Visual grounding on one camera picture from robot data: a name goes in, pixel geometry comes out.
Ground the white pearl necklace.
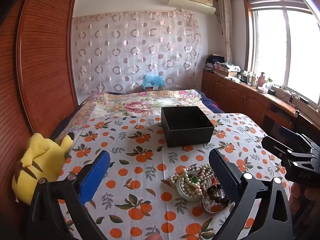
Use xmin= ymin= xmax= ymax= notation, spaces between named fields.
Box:
xmin=169 ymin=163 xmax=217 ymax=199

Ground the black jewelry box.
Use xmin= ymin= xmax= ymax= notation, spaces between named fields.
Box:
xmin=161 ymin=106 xmax=215 ymax=148

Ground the pale green jade bangle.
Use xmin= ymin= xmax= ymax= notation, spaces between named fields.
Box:
xmin=176 ymin=170 xmax=203 ymax=202

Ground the person's right hand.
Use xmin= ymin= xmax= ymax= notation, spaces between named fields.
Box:
xmin=289 ymin=183 xmax=319 ymax=215

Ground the wooden cabinet counter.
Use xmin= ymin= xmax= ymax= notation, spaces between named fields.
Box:
xmin=201 ymin=71 xmax=319 ymax=143

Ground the silver metal bangle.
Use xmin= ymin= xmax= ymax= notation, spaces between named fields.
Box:
xmin=201 ymin=201 xmax=234 ymax=214

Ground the yellow Pikachu plush toy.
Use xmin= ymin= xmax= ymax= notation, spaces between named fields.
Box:
xmin=11 ymin=132 xmax=74 ymax=205

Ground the pink bottle on counter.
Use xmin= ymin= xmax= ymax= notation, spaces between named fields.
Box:
xmin=257 ymin=72 xmax=265 ymax=87

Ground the orange print white cloth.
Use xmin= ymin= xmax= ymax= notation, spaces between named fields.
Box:
xmin=60 ymin=113 xmax=286 ymax=239

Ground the dark blue blanket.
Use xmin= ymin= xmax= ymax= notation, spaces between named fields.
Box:
xmin=197 ymin=90 xmax=224 ymax=114

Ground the pile of folded clothes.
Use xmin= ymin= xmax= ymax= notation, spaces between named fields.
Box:
xmin=204 ymin=54 xmax=241 ymax=77

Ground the floral quilt bedspread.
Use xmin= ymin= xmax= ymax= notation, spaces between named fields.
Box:
xmin=51 ymin=89 xmax=212 ymax=144

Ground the blue bag on box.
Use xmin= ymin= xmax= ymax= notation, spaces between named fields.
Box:
xmin=142 ymin=75 xmax=164 ymax=91

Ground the sheer circle pattern curtain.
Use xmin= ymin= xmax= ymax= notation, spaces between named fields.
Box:
xmin=72 ymin=11 xmax=202 ymax=95

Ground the side window curtain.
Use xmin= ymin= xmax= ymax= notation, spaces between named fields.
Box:
xmin=217 ymin=0 xmax=233 ymax=63

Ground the window with wooden frame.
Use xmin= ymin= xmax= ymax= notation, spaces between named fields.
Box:
xmin=244 ymin=0 xmax=319 ymax=108

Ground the white wall air conditioner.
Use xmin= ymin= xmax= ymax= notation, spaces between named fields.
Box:
xmin=168 ymin=0 xmax=216 ymax=15

